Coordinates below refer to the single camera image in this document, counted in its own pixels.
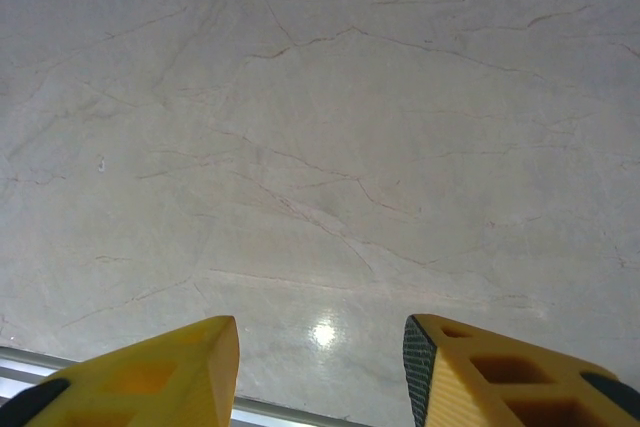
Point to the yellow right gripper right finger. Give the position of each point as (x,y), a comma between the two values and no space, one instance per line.
(500,382)

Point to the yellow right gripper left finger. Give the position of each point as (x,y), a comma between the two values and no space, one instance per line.
(150,377)

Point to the aluminium base extrusion rail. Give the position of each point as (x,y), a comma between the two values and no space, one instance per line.
(300,414)

